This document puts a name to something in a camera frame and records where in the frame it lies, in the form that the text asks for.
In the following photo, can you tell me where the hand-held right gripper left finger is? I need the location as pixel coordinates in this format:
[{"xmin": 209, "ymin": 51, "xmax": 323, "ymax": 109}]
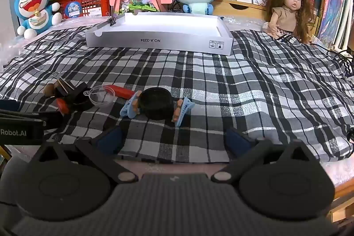
[{"xmin": 29, "ymin": 126, "xmax": 139, "ymax": 184}]

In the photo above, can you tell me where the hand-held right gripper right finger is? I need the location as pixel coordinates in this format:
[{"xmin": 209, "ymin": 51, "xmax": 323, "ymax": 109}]
[{"xmin": 210, "ymin": 128, "xmax": 316, "ymax": 184}]

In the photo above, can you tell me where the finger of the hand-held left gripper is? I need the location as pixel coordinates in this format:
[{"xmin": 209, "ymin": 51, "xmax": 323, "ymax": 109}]
[
  {"xmin": 0, "ymin": 100, "xmax": 21, "ymax": 112},
  {"xmin": 0, "ymin": 110, "xmax": 65, "ymax": 130}
]

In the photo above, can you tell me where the small red piece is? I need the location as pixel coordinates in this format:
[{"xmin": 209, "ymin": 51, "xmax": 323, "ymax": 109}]
[{"xmin": 57, "ymin": 98, "xmax": 71, "ymax": 115}]

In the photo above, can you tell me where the brown nut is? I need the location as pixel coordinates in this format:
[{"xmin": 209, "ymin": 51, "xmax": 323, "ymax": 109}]
[{"xmin": 43, "ymin": 83, "xmax": 58, "ymax": 98}]

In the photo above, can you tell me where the blue hair claw clip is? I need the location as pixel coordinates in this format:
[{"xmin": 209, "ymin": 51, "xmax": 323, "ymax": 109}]
[
  {"xmin": 171, "ymin": 98, "xmax": 195, "ymax": 126},
  {"xmin": 119, "ymin": 92, "xmax": 143, "ymax": 118}
]

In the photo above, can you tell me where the red rectangular piece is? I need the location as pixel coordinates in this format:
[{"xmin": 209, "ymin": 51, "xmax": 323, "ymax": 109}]
[{"xmin": 106, "ymin": 84, "xmax": 136, "ymax": 100}]

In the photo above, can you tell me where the white cardboard box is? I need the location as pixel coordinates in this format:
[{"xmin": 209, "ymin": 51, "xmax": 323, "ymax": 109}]
[{"xmin": 85, "ymin": 12, "xmax": 234, "ymax": 56}]

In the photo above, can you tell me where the clear plastic capsule half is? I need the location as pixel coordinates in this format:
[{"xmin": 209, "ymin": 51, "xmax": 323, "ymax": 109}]
[{"xmin": 89, "ymin": 86, "xmax": 116, "ymax": 109}]

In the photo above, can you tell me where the black white plaid blanket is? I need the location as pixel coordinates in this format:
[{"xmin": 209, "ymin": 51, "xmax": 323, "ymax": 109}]
[{"xmin": 0, "ymin": 26, "xmax": 354, "ymax": 164}]

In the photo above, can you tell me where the blue robot cat plush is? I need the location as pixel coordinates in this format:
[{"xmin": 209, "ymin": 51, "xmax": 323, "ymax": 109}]
[{"xmin": 14, "ymin": 0, "xmax": 63, "ymax": 40}]

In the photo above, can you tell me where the red plastic crate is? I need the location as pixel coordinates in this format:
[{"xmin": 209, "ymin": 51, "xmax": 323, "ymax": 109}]
[{"xmin": 51, "ymin": 0, "xmax": 113, "ymax": 21}]

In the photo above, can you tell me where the wooden drawer box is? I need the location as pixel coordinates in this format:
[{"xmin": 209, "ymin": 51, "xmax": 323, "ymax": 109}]
[{"xmin": 212, "ymin": 0, "xmax": 267, "ymax": 22}]

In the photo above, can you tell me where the brown haired doll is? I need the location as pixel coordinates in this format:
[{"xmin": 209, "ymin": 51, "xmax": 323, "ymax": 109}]
[{"xmin": 262, "ymin": 0, "xmax": 318, "ymax": 45}]

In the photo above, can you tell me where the pile of thin colourful books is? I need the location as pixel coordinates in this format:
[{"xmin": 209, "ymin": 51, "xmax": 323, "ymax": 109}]
[{"xmin": 315, "ymin": 0, "xmax": 349, "ymax": 46}]

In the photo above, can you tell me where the white pipe stand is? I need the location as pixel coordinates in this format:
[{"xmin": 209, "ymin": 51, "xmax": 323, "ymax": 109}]
[{"xmin": 331, "ymin": 0, "xmax": 354, "ymax": 54}]

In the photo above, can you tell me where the black cable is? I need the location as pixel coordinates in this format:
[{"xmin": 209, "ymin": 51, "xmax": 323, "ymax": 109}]
[{"xmin": 312, "ymin": 42, "xmax": 354, "ymax": 79}]

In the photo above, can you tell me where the black wire object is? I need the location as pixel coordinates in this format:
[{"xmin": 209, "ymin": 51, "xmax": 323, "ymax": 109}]
[{"xmin": 169, "ymin": 0, "xmax": 186, "ymax": 13}]

